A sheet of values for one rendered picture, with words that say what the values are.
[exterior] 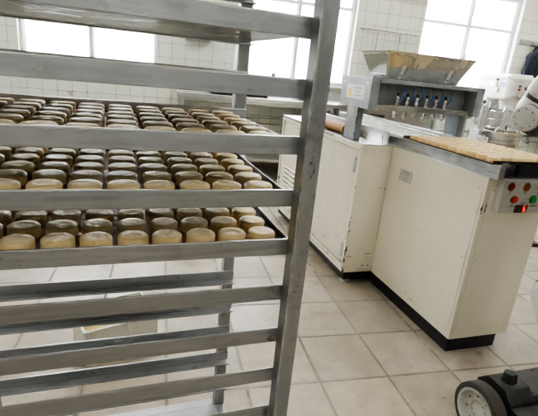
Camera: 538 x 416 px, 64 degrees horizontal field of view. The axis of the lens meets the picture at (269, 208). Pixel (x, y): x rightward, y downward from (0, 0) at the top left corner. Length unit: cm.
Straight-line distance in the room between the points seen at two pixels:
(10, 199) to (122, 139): 17
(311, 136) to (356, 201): 176
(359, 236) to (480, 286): 73
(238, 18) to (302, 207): 30
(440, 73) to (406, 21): 342
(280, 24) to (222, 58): 458
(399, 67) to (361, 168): 56
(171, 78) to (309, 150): 24
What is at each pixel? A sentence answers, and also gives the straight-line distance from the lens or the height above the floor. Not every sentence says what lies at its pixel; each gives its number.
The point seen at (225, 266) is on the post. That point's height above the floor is 63.
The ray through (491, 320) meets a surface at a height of 16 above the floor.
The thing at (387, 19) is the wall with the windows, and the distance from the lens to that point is 588.
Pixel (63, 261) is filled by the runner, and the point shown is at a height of 87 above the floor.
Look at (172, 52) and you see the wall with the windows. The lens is 522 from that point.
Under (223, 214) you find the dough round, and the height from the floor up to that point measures 88.
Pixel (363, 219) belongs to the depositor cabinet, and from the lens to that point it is 249.
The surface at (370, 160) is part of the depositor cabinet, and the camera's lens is 240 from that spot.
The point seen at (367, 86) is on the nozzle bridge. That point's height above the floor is 113.
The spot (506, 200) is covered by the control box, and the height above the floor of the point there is 76.
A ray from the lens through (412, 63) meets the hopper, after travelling 250.
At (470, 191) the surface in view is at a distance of 199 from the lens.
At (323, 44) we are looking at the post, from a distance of 68.
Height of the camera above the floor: 116
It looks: 18 degrees down
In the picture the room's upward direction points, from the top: 6 degrees clockwise
